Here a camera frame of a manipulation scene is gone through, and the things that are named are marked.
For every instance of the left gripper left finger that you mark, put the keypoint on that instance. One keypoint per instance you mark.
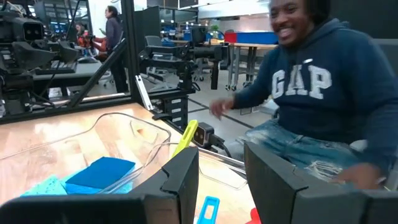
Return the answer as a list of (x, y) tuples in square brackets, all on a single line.
[(93, 211)]

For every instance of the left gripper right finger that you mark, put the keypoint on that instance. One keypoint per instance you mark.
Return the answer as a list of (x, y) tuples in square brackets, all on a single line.
[(280, 199)]

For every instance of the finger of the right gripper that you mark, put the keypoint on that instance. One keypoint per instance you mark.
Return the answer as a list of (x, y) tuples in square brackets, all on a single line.
[(69, 52), (31, 56)]

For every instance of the red dish brush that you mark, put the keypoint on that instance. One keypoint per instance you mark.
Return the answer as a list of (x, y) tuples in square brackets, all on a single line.
[(254, 217)]

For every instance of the blue dish brush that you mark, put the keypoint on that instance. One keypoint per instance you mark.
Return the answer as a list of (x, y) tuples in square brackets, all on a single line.
[(209, 200)]

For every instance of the green dish brush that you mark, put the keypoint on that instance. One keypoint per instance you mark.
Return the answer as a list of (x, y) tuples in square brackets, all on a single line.
[(188, 133)]

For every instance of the neighbouring black robot arm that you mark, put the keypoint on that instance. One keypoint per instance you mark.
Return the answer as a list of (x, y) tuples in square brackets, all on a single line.
[(183, 53)]

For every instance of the person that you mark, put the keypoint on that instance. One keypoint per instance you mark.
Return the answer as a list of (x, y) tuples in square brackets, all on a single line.
[(113, 31), (82, 39), (326, 109)]

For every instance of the grey work table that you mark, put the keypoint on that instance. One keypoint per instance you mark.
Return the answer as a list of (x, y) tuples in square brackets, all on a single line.
[(87, 70)]

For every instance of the clear plastic bin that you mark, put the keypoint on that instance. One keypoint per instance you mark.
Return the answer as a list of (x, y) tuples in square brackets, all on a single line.
[(224, 174), (118, 133)]

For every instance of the person's hand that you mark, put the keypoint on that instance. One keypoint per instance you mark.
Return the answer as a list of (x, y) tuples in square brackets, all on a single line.
[(360, 175), (220, 107)]

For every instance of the black electronics box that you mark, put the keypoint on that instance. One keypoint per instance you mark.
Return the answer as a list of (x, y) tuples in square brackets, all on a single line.
[(175, 110)]

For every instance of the wooden table metal legs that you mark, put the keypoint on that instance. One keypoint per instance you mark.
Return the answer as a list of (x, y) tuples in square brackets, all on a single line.
[(252, 45)]

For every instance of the red storage bin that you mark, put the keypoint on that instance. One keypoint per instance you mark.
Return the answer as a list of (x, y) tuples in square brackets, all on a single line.
[(230, 37)]

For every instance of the blue storage bin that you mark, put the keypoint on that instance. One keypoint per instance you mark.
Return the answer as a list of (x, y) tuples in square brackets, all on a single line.
[(258, 38)]

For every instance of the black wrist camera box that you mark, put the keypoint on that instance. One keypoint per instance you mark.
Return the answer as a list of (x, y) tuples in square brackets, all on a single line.
[(33, 31)]

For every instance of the black diagonal frame strut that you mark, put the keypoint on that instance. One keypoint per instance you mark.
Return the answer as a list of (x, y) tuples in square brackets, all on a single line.
[(96, 73)]

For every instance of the black vertical frame post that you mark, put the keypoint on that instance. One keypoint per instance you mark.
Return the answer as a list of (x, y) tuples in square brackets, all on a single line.
[(130, 46)]

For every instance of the silver metal bracket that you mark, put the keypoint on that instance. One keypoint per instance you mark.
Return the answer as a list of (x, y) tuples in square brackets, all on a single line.
[(143, 91)]

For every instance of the small black camera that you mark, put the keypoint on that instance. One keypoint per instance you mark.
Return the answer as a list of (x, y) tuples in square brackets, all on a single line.
[(203, 135)]

